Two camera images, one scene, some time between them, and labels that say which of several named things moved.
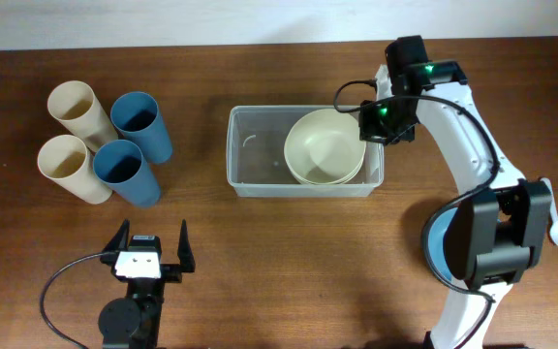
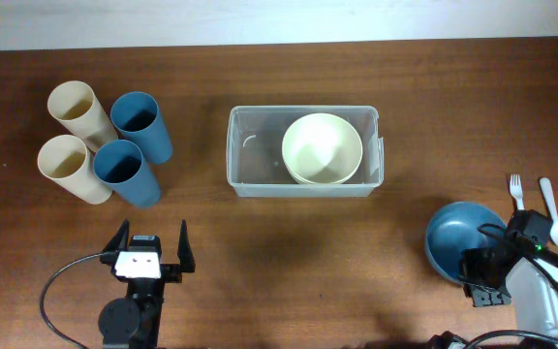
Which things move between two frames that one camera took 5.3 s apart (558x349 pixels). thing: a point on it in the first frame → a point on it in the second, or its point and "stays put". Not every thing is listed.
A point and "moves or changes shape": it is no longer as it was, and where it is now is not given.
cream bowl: x=325 y=146 moves or changes shape
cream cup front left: x=66 y=160 stays put
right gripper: x=369 y=132 → x=480 y=298
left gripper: x=173 y=272 stays put
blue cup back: x=137 y=117 stays put
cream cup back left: x=75 y=105 stays put
